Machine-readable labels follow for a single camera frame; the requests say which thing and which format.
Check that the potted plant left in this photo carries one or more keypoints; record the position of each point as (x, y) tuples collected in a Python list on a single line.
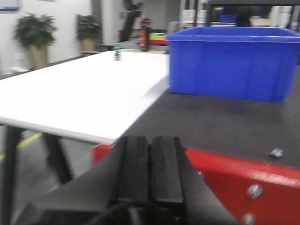
[(35, 33)]

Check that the black conveyor belt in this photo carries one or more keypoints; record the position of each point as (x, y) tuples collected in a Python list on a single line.
[(237, 128)]

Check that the white table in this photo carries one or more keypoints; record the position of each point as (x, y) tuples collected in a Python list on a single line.
[(93, 99)]

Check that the orange black device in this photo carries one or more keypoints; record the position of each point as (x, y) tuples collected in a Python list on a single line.
[(144, 38)]

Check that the potted plant right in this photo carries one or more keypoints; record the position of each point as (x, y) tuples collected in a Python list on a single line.
[(88, 29)]

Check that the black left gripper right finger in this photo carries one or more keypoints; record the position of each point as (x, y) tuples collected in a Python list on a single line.
[(178, 186)]

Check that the potted plant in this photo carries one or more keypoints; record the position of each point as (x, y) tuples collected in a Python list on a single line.
[(88, 29), (35, 33)]

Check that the red conveyor frame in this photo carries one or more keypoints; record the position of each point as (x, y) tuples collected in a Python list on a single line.
[(255, 193)]

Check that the blue plastic crate on conveyor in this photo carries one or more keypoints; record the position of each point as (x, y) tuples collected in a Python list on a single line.
[(251, 63)]

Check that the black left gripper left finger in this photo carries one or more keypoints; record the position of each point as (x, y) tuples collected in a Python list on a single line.
[(120, 177)]

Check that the small blue scrap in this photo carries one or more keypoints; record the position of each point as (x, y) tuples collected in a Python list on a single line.
[(277, 153)]

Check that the small dark bottle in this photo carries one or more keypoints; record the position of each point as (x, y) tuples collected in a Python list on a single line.
[(117, 53)]

